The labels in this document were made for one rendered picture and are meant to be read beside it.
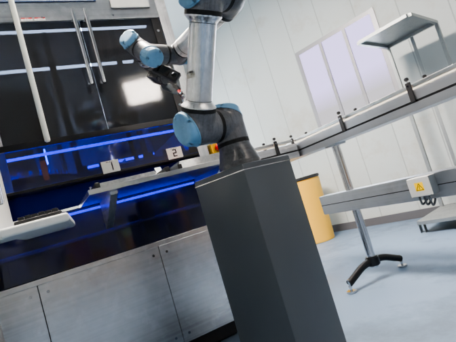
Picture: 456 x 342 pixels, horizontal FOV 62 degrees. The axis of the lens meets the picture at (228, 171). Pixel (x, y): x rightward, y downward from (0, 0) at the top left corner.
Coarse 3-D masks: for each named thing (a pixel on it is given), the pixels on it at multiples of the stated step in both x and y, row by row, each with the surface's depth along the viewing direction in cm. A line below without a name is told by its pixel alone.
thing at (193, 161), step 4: (204, 156) 168; (208, 156) 168; (212, 156) 169; (216, 156) 170; (184, 160) 163; (188, 160) 164; (192, 160) 165; (196, 160) 166; (200, 160) 166; (204, 160) 167; (208, 160) 168; (212, 160) 169; (176, 164) 165; (184, 164) 163; (188, 164) 164; (192, 164) 164; (196, 164) 165
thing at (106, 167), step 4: (112, 160) 187; (116, 160) 188; (104, 164) 185; (108, 164) 186; (116, 164) 188; (104, 168) 185; (108, 168) 186; (112, 168) 186; (116, 168) 187; (104, 172) 185; (108, 172) 185
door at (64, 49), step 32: (0, 32) 178; (32, 32) 184; (64, 32) 191; (0, 64) 175; (32, 64) 181; (64, 64) 188; (0, 96) 173; (32, 96) 178; (64, 96) 185; (96, 96) 191; (0, 128) 170; (32, 128) 176; (64, 128) 182; (96, 128) 188
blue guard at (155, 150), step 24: (72, 144) 181; (96, 144) 186; (120, 144) 191; (144, 144) 196; (168, 144) 202; (0, 168) 166; (24, 168) 170; (48, 168) 174; (72, 168) 179; (96, 168) 183; (120, 168) 188
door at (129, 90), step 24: (96, 24) 199; (120, 24) 205; (144, 24) 211; (120, 48) 202; (96, 72) 194; (120, 72) 199; (144, 72) 205; (120, 96) 197; (144, 96) 202; (168, 96) 208; (120, 120) 194; (144, 120) 199
